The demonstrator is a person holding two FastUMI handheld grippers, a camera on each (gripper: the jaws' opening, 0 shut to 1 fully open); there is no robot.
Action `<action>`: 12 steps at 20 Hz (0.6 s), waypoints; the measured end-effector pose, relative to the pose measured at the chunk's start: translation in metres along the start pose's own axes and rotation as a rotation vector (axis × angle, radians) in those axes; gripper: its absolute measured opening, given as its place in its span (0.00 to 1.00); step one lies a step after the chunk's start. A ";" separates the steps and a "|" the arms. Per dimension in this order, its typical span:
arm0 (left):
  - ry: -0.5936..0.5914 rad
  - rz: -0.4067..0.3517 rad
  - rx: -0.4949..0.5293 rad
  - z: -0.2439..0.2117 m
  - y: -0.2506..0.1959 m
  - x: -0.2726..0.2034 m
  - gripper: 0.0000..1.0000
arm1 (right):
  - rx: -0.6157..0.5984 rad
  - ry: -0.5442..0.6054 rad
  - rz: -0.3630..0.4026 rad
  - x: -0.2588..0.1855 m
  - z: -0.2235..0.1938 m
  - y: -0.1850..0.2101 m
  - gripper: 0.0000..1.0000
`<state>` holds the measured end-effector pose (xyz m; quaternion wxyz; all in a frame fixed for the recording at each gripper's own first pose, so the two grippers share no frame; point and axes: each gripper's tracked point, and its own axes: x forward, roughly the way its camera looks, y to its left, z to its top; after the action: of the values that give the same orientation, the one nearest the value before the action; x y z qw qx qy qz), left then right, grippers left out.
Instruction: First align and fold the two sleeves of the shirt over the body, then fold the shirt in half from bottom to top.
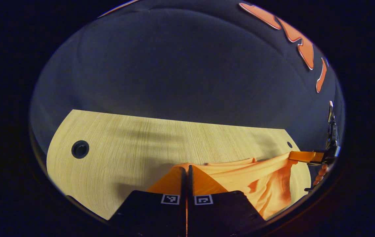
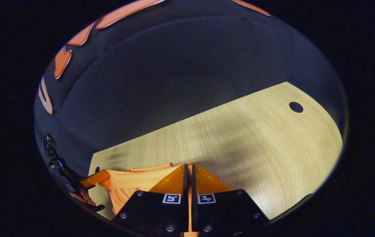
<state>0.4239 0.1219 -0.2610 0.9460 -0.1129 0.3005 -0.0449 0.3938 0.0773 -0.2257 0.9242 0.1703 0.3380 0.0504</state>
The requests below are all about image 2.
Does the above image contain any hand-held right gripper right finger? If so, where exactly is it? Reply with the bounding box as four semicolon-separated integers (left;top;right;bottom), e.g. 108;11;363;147
191;164;271;237

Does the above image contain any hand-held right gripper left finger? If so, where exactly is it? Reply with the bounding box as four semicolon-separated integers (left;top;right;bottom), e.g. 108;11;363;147
111;164;189;237

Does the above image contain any orange T-shirt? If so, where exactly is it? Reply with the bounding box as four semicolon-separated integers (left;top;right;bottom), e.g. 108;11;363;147
97;163;222;237

